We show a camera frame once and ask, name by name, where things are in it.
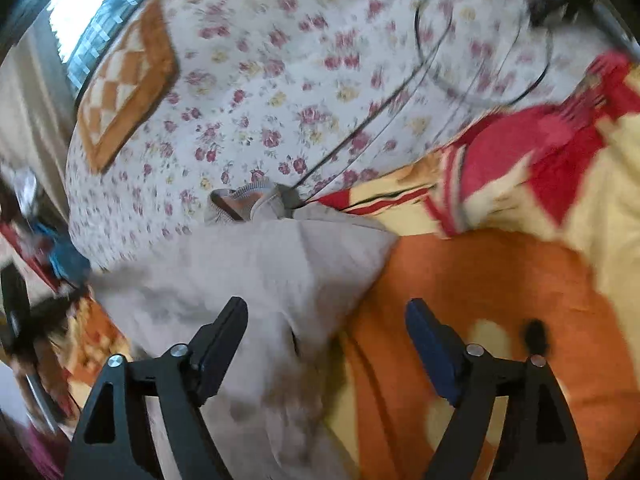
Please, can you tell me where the black cable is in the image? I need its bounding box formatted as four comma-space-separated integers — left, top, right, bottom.
287, 0, 556, 206

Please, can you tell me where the grey sweatshirt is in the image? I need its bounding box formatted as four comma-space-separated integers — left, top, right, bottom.
90, 185, 401, 480

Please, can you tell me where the orange checkered cushion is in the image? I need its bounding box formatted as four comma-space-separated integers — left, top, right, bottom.
76, 0, 181, 175

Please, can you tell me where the blue object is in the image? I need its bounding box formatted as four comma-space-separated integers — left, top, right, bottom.
35, 225, 92, 282

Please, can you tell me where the beige curtain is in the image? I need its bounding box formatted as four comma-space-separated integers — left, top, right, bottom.
0, 25, 76, 211

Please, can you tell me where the orange printed blanket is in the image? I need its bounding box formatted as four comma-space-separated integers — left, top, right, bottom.
50, 52, 640, 480

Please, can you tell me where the floral bed sheet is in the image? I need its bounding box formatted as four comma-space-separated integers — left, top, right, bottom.
65, 0, 626, 271

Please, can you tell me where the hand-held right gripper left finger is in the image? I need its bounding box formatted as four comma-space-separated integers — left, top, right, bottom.
64, 296, 249, 480

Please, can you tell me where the black electronic device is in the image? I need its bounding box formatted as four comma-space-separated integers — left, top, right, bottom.
525, 0, 640, 61

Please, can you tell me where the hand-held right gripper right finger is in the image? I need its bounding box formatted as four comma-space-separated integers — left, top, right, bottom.
405, 298, 590, 480

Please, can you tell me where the dark object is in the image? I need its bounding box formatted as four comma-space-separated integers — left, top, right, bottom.
0, 265, 32, 353

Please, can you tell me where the window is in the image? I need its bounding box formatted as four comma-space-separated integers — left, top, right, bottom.
47, 0, 166, 96

